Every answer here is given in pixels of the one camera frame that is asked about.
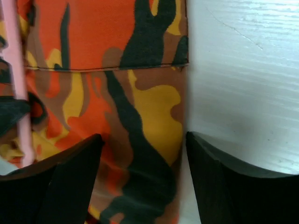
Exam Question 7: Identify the orange camouflage trousers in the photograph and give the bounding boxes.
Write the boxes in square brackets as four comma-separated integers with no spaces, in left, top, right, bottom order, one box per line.
[0,0,188,224]

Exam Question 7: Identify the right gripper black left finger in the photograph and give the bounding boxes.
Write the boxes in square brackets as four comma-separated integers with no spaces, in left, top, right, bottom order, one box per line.
[0,134,104,224]

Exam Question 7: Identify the pink clothes hanger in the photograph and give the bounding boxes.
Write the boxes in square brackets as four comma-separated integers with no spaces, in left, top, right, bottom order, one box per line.
[1,0,35,167]

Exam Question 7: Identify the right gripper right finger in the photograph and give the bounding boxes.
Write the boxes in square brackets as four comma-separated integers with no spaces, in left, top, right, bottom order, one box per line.
[185,132,299,224]

